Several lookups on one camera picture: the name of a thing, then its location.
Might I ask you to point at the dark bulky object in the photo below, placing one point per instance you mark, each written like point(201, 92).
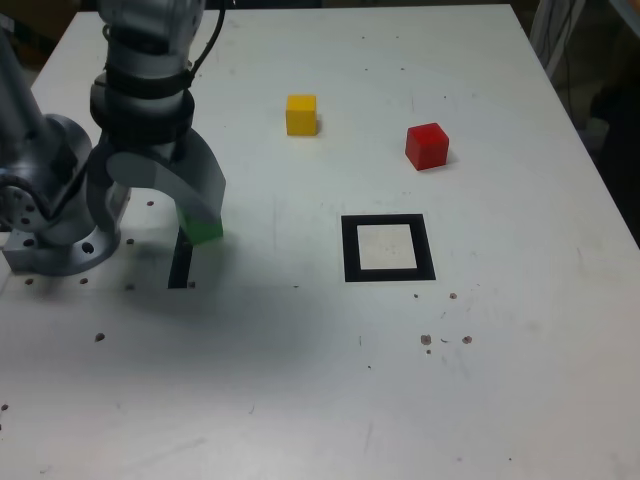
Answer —
point(620, 130)

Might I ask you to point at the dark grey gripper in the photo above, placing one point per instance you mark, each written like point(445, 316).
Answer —
point(150, 146)

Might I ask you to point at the green cube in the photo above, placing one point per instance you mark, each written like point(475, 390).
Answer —
point(206, 233)

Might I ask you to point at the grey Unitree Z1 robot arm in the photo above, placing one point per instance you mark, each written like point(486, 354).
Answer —
point(55, 150)

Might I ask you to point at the black tape square outline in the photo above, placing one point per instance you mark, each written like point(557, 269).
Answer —
point(350, 250)

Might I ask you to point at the red cube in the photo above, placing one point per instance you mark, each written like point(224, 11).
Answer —
point(426, 150)

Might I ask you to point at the white metal frame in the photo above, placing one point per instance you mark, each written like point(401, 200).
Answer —
point(550, 30)

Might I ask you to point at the yellow cube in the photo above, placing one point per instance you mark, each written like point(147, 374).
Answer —
point(301, 117)

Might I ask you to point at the black tape strip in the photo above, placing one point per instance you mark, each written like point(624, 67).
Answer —
point(180, 270)

